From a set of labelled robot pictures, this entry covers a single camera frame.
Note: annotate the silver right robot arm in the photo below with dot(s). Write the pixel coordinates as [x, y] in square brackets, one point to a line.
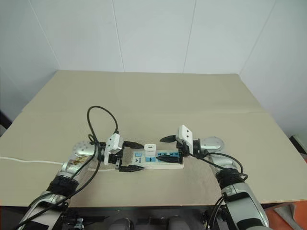
[212, 143]

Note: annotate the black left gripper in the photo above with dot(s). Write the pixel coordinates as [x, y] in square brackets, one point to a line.
[112, 158]

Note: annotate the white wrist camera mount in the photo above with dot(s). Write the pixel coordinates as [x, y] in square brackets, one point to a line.
[113, 141]
[185, 132]

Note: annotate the dark box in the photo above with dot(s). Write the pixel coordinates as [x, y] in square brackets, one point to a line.
[299, 143]

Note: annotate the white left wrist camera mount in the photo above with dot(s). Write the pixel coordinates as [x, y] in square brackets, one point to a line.
[113, 141]

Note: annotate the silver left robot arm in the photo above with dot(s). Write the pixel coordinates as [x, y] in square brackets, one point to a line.
[82, 149]

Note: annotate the orange object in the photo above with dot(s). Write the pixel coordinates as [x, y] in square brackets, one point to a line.
[287, 219]

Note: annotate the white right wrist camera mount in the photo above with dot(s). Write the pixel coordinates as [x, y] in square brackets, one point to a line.
[185, 132]

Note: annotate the dark furniture edge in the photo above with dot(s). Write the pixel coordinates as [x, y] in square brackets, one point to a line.
[3, 122]

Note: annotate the dark grey rounded shape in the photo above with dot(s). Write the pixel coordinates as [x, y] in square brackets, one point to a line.
[124, 224]

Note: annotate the white power strip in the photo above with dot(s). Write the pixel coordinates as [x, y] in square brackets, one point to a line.
[165, 165]

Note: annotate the white charger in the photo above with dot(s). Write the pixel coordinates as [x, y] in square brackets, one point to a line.
[150, 150]

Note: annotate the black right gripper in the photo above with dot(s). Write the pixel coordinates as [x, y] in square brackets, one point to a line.
[181, 149]

